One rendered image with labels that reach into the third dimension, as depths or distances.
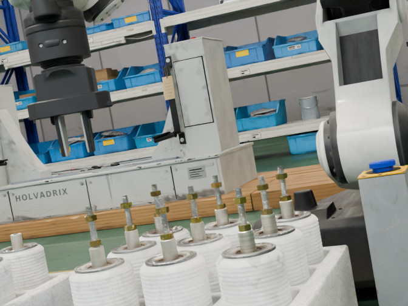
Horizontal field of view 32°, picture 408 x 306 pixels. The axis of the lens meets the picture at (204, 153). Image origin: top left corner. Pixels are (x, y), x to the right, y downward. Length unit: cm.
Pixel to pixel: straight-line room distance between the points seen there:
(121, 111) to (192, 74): 720
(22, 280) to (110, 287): 40
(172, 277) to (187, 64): 233
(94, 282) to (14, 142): 284
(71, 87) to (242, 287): 37
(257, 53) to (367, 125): 455
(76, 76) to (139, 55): 924
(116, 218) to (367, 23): 208
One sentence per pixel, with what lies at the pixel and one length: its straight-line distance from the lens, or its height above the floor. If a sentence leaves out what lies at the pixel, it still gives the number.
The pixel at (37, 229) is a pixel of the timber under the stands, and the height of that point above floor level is 4.
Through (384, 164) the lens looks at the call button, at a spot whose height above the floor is 33.
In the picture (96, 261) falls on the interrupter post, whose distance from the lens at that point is 107.
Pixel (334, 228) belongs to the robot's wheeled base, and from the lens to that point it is 147.
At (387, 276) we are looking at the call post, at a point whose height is 16.
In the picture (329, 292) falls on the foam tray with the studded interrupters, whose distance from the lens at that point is 109.
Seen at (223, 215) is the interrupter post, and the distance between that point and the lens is 123.
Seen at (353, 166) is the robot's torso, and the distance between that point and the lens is 134.
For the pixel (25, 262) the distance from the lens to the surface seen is 141.
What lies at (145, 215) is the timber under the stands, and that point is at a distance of 326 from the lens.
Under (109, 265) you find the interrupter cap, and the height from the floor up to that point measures 25.
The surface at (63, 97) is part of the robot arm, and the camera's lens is 104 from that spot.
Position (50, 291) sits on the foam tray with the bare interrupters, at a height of 17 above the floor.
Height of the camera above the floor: 45
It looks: 3 degrees down
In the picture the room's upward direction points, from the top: 10 degrees counter-clockwise
